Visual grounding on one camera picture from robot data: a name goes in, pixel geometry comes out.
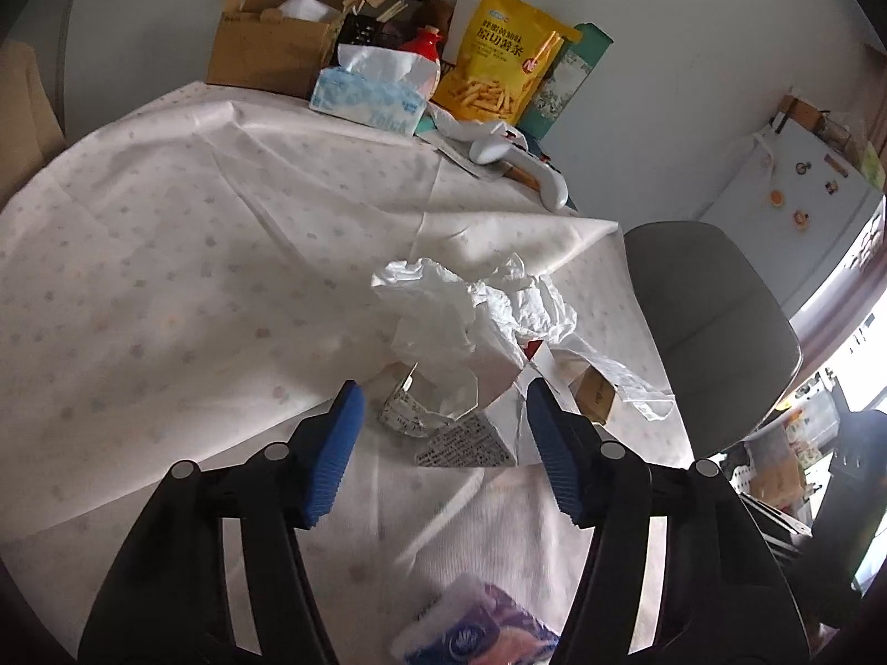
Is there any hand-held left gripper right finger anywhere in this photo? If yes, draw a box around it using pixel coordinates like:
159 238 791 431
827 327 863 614
525 382 812 665

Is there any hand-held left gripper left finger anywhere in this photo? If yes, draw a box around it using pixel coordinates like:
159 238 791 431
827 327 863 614
78 380 366 665

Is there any white tissue paper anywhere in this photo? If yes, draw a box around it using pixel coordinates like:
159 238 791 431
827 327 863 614
370 253 579 423

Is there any small brown box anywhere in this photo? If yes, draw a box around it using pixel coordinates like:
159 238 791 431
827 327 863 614
572 367 616 425

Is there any red and white paper packet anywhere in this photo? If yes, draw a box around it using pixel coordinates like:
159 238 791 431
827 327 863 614
516 339 576 417

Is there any clear plastic wrapper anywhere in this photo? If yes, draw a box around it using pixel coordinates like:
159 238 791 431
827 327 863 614
554 346 676 423

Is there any grey chair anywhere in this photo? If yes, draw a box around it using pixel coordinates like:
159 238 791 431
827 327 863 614
624 222 805 468

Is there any purple snack packet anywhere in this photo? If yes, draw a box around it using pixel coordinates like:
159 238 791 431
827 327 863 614
395 575 562 665

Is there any white dotted tablecloth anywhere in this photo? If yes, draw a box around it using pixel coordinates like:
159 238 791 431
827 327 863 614
0 79 694 665

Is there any white handheld device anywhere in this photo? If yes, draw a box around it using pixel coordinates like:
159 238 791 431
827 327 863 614
467 121 569 212

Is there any white refrigerator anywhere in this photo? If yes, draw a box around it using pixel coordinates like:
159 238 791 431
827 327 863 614
696 121 887 306

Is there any teal patterned box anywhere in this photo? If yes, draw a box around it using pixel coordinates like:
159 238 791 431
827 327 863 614
516 22 615 143

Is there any blue tissue box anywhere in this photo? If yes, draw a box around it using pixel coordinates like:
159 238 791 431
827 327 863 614
308 43 445 136

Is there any yellow snack bag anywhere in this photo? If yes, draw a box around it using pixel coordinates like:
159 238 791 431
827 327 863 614
431 0 583 127

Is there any open cardboard box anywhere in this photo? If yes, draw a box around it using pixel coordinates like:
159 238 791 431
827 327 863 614
206 0 361 99

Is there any red capped bottle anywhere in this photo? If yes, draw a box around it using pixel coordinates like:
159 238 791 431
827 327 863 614
398 26 445 84

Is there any brown box on refrigerator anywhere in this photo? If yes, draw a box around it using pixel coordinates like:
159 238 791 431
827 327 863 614
776 93 853 146

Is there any black desk organizer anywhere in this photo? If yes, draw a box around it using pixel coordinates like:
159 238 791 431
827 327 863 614
339 0 417 49

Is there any brown cardboard panel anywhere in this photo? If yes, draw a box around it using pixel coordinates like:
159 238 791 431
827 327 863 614
0 42 67 202

